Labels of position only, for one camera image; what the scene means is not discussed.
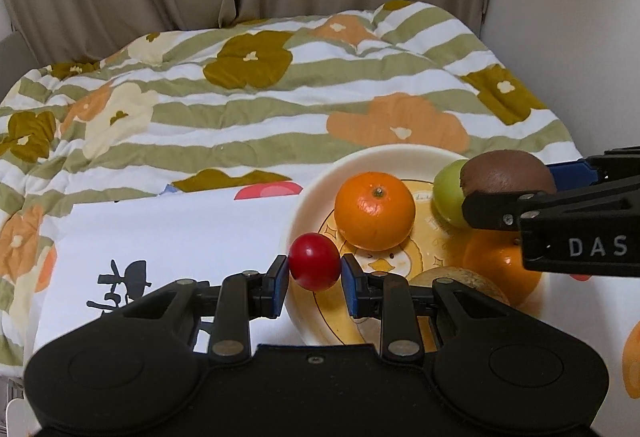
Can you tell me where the brown kiwi fruit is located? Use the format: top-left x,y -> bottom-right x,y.
460,150 -> 556,196

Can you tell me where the large orange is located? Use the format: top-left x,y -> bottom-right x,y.
462,230 -> 542,307

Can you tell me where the large green apple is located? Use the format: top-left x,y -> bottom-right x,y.
433,160 -> 470,229

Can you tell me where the red cherry tomato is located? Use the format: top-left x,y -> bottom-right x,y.
288,233 -> 342,292

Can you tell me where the red yellow apple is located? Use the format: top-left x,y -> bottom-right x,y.
409,266 -> 510,305

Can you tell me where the orange mandarin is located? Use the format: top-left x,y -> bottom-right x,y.
333,171 -> 416,252

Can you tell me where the cream duck plate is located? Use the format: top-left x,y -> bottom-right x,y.
280,144 -> 472,345

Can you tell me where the white printed tablecloth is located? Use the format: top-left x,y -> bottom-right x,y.
34,184 -> 639,436

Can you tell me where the floral striped quilt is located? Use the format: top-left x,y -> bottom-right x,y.
1,0 -> 578,377

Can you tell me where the grey headboard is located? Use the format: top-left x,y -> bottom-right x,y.
0,32 -> 38,99

